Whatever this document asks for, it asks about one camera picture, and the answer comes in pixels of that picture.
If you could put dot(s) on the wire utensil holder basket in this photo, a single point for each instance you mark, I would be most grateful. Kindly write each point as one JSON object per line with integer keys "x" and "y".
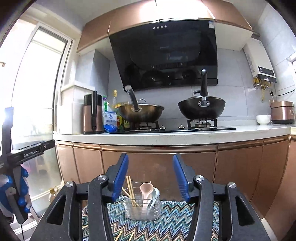
{"x": 141, "y": 213}

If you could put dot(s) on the pink ceramic spoon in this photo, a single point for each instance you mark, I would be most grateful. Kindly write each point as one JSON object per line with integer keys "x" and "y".
{"x": 145, "y": 189}

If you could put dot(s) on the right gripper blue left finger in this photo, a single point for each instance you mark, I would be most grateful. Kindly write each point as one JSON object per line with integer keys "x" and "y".
{"x": 63, "y": 218}

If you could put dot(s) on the bronze wok with handle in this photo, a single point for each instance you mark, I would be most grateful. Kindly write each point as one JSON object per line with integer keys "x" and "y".
{"x": 139, "y": 113}

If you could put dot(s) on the black wok with lid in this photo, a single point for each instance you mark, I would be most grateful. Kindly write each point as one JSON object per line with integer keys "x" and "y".
{"x": 203, "y": 106}

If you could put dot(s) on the orange cooking oil bottle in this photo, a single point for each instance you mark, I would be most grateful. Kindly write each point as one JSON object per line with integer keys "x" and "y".
{"x": 53, "y": 193}

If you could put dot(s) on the zigzag patterned table cloth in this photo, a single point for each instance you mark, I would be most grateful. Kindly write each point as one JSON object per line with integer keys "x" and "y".
{"x": 174, "y": 223}

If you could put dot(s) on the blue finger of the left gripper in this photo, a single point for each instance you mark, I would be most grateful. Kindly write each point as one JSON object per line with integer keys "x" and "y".
{"x": 31, "y": 151}

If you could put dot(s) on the white storage box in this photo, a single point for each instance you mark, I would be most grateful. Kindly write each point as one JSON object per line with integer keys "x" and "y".
{"x": 69, "y": 116}

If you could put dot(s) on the white ceramic spoon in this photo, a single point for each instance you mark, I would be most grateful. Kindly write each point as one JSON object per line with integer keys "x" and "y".
{"x": 152, "y": 188}

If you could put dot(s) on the yellow cap oil bottle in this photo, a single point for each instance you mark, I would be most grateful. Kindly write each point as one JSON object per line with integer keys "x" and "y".
{"x": 114, "y": 103}

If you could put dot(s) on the copper lower kitchen cabinets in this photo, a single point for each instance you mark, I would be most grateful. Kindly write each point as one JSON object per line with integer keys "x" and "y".
{"x": 263, "y": 169}

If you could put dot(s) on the white blue salt bag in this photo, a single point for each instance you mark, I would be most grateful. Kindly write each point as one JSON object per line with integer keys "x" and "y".
{"x": 110, "y": 122}

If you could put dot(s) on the white ceramic bowl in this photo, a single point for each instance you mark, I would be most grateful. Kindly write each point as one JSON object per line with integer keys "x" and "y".
{"x": 263, "y": 119}

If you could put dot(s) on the black gas stove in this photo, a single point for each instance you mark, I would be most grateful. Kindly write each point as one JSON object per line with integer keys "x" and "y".
{"x": 200, "y": 125}

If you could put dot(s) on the black range hood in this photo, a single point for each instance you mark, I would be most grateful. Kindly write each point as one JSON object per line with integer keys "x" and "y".
{"x": 166, "y": 54}

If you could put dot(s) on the dark soy sauce bottle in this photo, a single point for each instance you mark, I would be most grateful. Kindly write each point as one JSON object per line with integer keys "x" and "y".
{"x": 122, "y": 120}

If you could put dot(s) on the blue white gloved left hand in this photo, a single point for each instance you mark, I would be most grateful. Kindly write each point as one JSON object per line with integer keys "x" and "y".
{"x": 15, "y": 193}

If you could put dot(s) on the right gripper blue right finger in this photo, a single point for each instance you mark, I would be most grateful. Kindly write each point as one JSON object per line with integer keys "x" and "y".
{"x": 237, "y": 218}

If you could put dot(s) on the white gas water heater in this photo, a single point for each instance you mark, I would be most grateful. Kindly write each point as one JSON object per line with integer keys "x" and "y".
{"x": 258, "y": 60}

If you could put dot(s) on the green bottle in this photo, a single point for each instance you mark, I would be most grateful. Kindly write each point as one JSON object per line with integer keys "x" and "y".
{"x": 105, "y": 103}

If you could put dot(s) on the copper rice cooker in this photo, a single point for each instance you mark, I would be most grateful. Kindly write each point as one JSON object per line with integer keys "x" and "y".
{"x": 282, "y": 112}

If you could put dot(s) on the copper electric kettle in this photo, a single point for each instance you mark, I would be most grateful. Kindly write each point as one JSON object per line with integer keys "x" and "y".
{"x": 92, "y": 114}

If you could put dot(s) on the light blue ceramic spoon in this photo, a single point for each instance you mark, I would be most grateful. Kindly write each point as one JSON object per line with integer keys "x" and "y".
{"x": 151, "y": 200}

